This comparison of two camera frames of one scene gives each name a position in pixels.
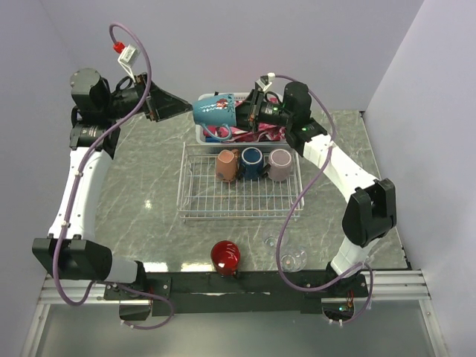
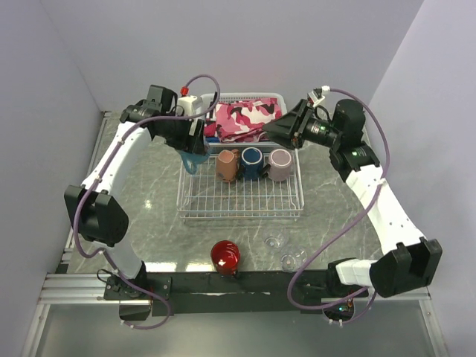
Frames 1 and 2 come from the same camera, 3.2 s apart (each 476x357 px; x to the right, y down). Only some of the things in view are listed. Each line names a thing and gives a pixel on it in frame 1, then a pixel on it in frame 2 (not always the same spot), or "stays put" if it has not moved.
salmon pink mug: (227, 165) stays put
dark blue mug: (251, 163) stays put
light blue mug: (214, 114) to (191, 161)
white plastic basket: (201, 137) stays put
